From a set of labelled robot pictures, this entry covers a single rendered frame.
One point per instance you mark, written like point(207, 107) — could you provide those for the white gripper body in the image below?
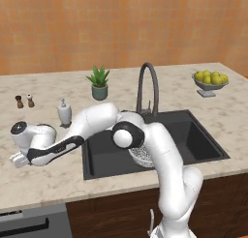
point(20, 160)

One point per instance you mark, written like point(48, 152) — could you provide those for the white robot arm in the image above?
point(168, 171)

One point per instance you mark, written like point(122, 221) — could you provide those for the white speckled colander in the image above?
point(142, 156)

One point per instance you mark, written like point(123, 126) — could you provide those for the dark grey sink faucet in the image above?
point(155, 83)

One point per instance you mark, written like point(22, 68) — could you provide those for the black kitchen sink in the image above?
point(200, 142)

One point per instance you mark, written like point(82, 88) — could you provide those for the brown pepper shaker dark cap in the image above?
point(19, 102)

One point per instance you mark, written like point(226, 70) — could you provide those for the grey dishwasher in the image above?
point(35, 221)

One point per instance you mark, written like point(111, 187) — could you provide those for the white soap dispenser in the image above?
point(64, 113)

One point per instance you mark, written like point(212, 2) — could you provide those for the dark brown cabinet door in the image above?
point(109, 216)
point(226, 206)

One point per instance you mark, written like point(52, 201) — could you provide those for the green plant in teal pot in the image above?
point(99, 83)

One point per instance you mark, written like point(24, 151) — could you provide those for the yellow lemon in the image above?
point(206, 73)
point(224, 77)
point(207, 80)
point(199, 76)
point(216, 79)
point(215, 74)

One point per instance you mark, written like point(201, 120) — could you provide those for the grey footed fruit bowl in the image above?
point(206, 87)

